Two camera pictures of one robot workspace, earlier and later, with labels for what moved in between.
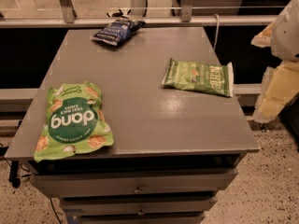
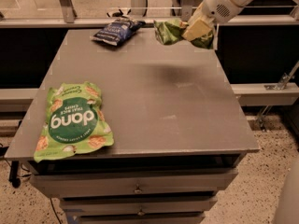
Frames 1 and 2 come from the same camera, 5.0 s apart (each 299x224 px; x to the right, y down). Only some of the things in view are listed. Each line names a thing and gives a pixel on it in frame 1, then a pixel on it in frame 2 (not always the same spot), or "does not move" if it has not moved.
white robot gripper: [287, 36] -> [214, 7]
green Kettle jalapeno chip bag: [202, 77] -> [170, 31]
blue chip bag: [119, 30] does not move
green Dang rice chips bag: [74, 121] does not move
